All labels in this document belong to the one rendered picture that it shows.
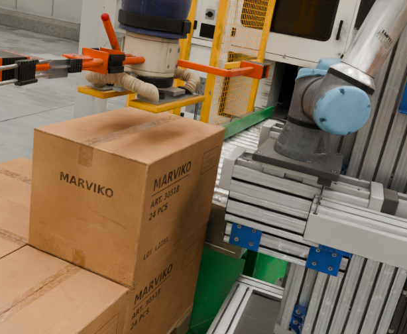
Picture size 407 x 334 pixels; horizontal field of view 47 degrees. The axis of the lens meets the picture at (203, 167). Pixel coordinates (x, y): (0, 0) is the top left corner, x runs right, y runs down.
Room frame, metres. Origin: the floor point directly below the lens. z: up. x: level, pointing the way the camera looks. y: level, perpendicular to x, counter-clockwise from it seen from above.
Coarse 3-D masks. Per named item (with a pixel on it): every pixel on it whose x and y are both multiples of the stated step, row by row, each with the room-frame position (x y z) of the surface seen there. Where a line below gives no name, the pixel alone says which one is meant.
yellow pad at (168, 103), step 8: (184, 88) 1.57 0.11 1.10; (160, 96) 1.44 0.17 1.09; (168, 96) 1.51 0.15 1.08; (176, 96) 1.53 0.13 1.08; (184, 96) 1.56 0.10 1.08; (192, 96) 1.59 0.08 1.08; (200, 96) 1.63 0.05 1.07; (136, 104) 1.37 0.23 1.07; (144, 104) 1.36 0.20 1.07; (152, 104) 1.38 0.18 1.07; (160, 104) 1.39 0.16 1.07; (168, 104) 1.41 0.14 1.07; (176, 104) 1.45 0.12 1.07; (184, 104) 1.51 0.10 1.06; (152, 112) 1.35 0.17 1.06; (160, 112) 1.36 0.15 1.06
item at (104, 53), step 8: (88, 48) 1.29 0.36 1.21; (96, 48) 1.35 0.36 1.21; (104, 48) 1.36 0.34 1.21; (96, 56) 1.28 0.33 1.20; (104, 56) 1.27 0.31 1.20; (112, 56) 1.27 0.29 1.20; (120, 56) 1.31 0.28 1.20; (104, 64) 1.27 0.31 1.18; (112, 64) 1.29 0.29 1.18; (120, 64) 1.33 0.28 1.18; (96, 72) 1.28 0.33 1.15; (104, 72) 1.27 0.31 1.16; (112, 72) 1.28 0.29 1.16; (120, 72) 1.32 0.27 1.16
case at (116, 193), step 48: (48, 144) 1.33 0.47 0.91; (96, 144) 1.30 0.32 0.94; (144, 144) 1.38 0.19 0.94; (192, 144) 1.49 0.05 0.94; (48, 192) 1.33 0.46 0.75; (96, 192) 1.27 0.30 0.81; (144, 192) 1.22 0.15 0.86; (192, 192) 1.56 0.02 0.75; (48, 240) 1.33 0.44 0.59; (96, 240) 1.26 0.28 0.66; (144, 240) 1.25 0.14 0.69
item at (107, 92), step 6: (90, 84) 1.48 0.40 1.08; (108, 84) 1.51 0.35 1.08; (78, 90) 1.45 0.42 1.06; (84, 90) 1.44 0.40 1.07; (90, 90) 1.43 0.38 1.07; (96, 90) 1.43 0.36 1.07; (102, 90) 1.44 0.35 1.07; (108, 90) 1.46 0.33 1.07; (96, 96) 1.42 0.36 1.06; (102, 96) 1.41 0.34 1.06; (108, 96) 1.44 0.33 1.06; (114, 96) 1.47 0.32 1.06
